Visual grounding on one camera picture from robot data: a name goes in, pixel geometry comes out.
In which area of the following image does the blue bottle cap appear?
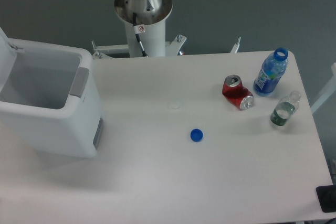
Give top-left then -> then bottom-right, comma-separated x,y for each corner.
190,129 -> 204,143

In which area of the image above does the white trash can lid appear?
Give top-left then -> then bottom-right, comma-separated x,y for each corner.
1,28 -> 17,89

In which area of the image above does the black cable on pedestal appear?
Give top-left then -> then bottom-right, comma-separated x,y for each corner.
132,11 -> 149,58

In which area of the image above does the blue plastic drink bottle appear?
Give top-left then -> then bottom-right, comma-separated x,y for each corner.
253,47 -> 288,97

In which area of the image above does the clear bottle with green label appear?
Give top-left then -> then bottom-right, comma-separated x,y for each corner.
270,91 -> 301,126

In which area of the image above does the crushed red soda can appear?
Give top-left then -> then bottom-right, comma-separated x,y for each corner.
222,74 -> 254,111

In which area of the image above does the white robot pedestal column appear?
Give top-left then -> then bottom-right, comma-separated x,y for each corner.
124,21 -> 166,58

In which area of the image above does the white trash can body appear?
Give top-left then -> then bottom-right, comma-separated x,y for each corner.
1,39 -> 103,158

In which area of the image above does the white metal base frame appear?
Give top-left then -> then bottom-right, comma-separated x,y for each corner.
90,34 -> 242,59

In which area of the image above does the white bottle cap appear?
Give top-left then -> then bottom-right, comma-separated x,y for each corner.
168,100 -> 181,110

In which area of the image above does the white post at right edge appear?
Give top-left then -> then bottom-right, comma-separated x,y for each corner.
310,63 -> 335,114

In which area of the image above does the black device at table edge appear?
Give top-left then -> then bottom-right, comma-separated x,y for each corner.
316,185 -> 335,213

